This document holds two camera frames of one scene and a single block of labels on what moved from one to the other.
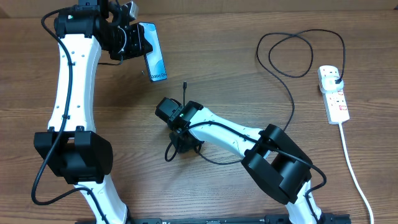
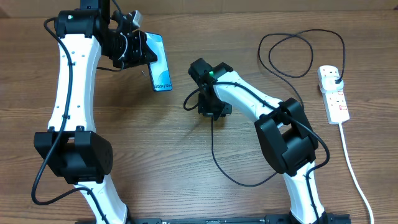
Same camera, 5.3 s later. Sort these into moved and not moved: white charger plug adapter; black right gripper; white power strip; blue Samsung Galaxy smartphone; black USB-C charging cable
Moved: black right gripper; black USB-C charging cable; blue Samsung Galaxy smartphone
Not moved: white charger plug adapter; white power strip
